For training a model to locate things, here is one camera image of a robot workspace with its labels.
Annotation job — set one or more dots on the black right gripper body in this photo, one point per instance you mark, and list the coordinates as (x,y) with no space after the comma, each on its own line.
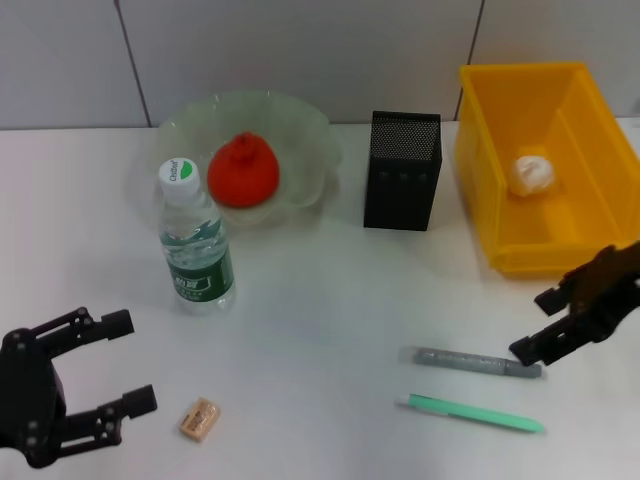
(615,285)

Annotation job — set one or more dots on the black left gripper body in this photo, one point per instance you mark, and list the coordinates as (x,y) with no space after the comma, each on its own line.
(30,400)

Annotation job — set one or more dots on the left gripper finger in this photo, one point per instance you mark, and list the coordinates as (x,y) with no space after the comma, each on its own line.
(100,327)
(110,417)

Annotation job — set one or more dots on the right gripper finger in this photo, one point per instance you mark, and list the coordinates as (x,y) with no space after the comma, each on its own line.
(550,345)
(555,299)

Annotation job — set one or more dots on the tan eraser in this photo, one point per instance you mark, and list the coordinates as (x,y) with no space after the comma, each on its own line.
(199,419)

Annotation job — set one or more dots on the green pen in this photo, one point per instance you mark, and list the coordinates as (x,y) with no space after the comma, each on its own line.
(470,412)

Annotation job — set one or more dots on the clear green-label water bottle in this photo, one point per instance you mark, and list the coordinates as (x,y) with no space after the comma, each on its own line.
(197,250)

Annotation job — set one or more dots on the white paper ball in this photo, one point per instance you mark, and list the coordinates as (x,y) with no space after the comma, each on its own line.
(532,175)

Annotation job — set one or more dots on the orange fruit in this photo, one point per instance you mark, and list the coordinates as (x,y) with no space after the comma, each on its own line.
(242,172)

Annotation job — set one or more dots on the grey marker pen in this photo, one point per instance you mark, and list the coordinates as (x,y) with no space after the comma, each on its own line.
(465,361)

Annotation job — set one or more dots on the black mesh pen holder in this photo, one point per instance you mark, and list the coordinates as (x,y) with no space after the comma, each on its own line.
(400,175)

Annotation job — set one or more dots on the green glass fruit plate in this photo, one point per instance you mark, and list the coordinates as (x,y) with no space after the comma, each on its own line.
(300,150)

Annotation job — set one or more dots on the yellow plastic bin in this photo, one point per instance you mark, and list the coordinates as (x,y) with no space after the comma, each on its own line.
(585,130)

